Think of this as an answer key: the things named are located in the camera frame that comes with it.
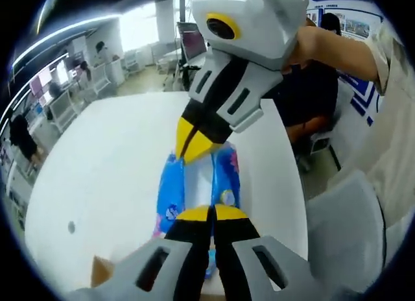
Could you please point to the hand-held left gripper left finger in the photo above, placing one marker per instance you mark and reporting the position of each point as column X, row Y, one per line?
column 191, row 249

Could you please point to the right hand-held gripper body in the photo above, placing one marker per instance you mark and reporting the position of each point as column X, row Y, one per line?
column 259, row 22

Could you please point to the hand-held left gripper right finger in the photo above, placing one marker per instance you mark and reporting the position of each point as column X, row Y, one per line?
column 236, row 249

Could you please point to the blue floral soft packet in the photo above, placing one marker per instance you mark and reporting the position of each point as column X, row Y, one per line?
column 227, row 171

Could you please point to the person's right hand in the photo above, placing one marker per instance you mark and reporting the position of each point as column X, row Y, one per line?
column 311, row 44

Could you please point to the black tripod stand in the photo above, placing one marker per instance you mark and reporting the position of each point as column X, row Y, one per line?
column 188, row 75

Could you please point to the purple screen monitor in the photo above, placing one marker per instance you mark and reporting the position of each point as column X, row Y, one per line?
column 193, row 43

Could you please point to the grey mesh office chair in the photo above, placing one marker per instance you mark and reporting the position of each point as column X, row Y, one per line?
column 343, row 216

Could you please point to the white mesh office chair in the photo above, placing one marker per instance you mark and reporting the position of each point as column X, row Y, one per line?
column 63, row 109

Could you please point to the curved ceiling light strip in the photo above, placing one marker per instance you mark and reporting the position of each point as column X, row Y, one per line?
column 65, row 31

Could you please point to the person's beige shirt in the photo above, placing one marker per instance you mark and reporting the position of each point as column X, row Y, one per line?
column 389, row 135

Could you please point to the black frame office chair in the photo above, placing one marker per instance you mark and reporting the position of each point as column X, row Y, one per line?
column 321, row 145

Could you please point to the blue white wall poster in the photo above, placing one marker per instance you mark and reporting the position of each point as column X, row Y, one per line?
column 356, row 25

